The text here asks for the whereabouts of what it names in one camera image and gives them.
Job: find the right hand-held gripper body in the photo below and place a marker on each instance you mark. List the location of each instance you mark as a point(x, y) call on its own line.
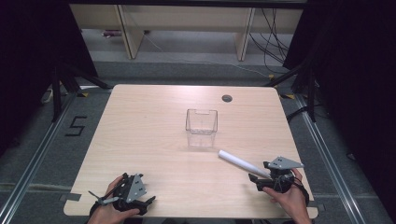
point(281, 163)

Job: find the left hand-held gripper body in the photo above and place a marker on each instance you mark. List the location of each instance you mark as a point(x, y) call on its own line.
point(134, 188)

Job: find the white paper roll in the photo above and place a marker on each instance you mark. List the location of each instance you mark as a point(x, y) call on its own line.
point(239, 162)

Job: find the person's right hand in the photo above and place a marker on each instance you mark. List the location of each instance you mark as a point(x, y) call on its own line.
point(294, 203)

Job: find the person's left hand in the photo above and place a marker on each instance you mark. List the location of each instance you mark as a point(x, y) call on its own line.
point(106, 214)

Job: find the grey tape strip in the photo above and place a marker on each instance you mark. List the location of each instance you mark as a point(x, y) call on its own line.
point(71, 197)

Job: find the clear plastic box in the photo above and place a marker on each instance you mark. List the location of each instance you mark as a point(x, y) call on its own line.
point(201, 126)

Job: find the black metal stand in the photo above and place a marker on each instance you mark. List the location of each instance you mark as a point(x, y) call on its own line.
point(67, 84)
point(306, 84)

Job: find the black curtain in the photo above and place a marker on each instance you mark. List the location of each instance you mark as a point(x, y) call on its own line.
point(34, 62)
point(355, 77)

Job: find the small dark red object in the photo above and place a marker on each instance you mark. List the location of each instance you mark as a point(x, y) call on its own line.
point(111, 33)

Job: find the light wooden shelf unit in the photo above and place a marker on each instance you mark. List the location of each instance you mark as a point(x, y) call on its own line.
point(186, 18)

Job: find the aluminium floor rail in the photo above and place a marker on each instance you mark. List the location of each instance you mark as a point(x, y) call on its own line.
point(34, 158)
point(327, 155)

